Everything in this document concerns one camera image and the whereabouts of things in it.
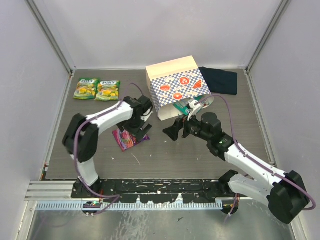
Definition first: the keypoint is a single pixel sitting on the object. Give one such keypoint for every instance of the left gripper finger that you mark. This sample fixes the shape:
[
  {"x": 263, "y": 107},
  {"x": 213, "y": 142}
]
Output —
[
  {"x": 145, "y": 130},
  {"x": 140, "y": 137}
]

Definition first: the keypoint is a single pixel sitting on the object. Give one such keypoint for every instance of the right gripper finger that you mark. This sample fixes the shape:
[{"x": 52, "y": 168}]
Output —
[
  {"x": 180, "y": 120},
  {"x": 173, "y": 131}
]

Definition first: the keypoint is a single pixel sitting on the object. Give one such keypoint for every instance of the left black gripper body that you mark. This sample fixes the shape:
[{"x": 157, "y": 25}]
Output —
[{"x": 134, "y": 126}]

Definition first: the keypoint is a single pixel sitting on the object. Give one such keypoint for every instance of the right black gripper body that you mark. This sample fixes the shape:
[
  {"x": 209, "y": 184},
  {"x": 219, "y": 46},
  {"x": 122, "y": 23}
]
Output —
[{"x": 193, "y": 127}]

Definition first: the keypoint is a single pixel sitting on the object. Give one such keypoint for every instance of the green snack packet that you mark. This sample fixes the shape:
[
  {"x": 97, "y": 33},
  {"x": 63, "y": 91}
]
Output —
[{"x": 182, "y": 106}]

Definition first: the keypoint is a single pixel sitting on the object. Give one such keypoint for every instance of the purple berries snack bag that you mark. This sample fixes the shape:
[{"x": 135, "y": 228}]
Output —
[{"x": 125, "y": 140}]

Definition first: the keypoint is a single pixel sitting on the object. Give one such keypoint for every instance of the yellow green candy bag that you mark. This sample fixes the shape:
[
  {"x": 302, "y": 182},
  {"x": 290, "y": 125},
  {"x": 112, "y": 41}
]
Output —
[
  {"x": 108, "y": 91},
  {"x": 86, "y": 88}
]

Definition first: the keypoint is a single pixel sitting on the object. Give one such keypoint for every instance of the blue checkered paper bag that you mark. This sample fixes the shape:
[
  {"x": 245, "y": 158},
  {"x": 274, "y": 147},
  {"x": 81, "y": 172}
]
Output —
[{"x": 172, "y": 81}]

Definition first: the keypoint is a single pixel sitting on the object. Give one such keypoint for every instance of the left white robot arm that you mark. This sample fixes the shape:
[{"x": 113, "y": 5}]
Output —
[{"x": 82, "y": 136}]

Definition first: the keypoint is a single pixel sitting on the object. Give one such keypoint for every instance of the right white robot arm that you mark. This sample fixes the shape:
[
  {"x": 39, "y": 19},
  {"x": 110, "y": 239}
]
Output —
[{"x": 283, "y": 193}]

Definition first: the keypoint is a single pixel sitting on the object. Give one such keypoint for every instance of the dark blue folded cloth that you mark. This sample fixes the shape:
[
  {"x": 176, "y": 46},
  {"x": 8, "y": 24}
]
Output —
[{"x": 220, "y": 81}]

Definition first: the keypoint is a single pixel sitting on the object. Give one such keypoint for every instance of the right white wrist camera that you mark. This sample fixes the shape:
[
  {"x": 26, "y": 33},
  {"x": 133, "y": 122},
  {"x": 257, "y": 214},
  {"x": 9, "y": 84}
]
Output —
[{"x": 194, "y": 107}]

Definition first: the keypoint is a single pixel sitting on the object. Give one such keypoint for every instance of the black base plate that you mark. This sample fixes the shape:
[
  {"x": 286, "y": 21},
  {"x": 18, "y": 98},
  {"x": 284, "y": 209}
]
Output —
[{"x": 160, "y": 191}]

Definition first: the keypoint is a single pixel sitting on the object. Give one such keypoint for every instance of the slotted cable duct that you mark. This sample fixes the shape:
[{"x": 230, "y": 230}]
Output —
[{"x": 86, "y": 206}]

